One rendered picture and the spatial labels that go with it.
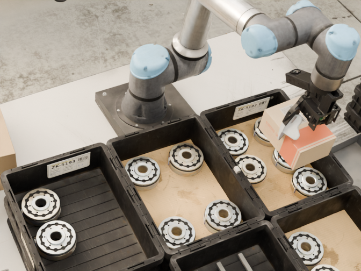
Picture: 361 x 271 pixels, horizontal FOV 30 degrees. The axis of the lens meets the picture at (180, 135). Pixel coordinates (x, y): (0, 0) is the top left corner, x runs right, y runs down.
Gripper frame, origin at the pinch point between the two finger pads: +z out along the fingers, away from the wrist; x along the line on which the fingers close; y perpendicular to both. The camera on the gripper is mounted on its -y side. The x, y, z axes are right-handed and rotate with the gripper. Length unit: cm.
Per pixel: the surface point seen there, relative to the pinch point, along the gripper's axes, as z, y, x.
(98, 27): 111, -166, 28
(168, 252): 16.7, 9.7, -42.9
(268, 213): 16.6, 11.3, -12.9
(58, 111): 40, -63, -40
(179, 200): 26.8, -8.2, -27.9
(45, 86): 111, -137, -15
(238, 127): 26.9, -23.9, 3.3
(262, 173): 23.9, -4.1, -2.2
